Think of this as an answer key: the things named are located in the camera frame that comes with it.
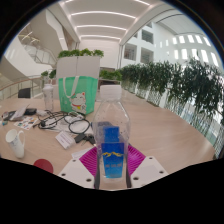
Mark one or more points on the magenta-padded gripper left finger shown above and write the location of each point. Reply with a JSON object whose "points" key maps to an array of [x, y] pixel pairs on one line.
{"points": [[87, 161]]}

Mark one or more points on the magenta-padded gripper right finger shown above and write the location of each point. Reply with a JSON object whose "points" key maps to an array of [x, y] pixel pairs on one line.
{"points": [[136, 160]]}

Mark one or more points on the clear blue-labelled water bottle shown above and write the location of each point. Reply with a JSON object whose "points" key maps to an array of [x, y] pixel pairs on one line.
{"points": [[112, 160]]}

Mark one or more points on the small black adapter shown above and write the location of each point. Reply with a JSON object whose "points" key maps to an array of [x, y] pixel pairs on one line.
{"points": [[80, 137]]}

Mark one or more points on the small white card box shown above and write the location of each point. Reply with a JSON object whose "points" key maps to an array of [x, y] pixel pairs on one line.
{"points": [[65, 140]]}

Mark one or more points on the flat round red coaster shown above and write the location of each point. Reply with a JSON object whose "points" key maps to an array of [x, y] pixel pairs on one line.
{"points": [[43, 165]]}

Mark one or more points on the colourful sticker sheet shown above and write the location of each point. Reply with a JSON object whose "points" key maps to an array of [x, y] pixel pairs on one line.
{"points": [[26, 123]]}

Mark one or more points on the green cat-print tote bag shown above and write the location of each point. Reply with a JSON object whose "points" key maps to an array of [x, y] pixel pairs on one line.
{"points": [[85, 88]]}

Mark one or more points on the clear plastic tumbler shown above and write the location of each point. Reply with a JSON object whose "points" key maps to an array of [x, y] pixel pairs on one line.
{"points": [[48, 98]]}

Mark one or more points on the white ceramic mug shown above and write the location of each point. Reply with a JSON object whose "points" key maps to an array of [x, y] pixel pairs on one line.
{"points": [[15, 144]]}

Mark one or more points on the small black pouch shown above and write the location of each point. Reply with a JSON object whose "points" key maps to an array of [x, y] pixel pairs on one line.
{"points": [[30, 111]]}

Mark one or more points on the grey notebook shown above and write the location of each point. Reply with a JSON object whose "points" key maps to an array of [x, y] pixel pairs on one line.
{"points": [[19, 113]]}

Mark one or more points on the black office chair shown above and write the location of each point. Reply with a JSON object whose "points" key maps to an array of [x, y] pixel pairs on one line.
{"points": [[24, 93]]}

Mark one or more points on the row of green hedge plants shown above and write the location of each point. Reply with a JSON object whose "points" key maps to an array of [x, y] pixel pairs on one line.
{"points": [[193, 83]]}

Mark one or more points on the group of ceiling light strips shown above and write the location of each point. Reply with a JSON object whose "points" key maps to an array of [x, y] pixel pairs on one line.
{"points": [[103, 13]]}

